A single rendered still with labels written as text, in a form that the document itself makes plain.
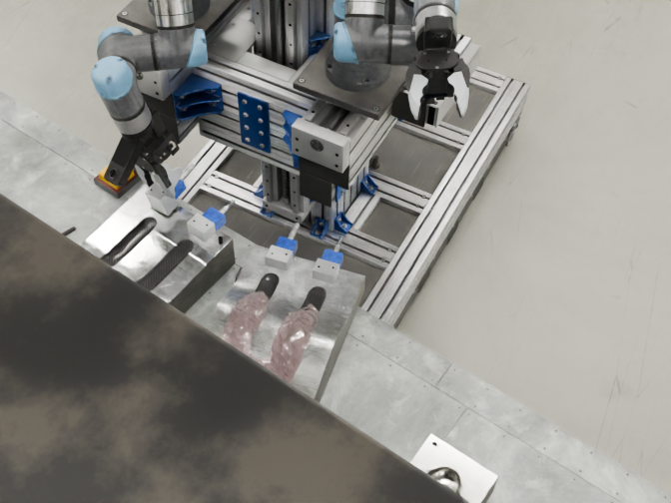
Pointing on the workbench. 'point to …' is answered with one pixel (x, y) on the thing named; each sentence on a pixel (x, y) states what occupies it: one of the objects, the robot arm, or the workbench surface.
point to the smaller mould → (455, 470)
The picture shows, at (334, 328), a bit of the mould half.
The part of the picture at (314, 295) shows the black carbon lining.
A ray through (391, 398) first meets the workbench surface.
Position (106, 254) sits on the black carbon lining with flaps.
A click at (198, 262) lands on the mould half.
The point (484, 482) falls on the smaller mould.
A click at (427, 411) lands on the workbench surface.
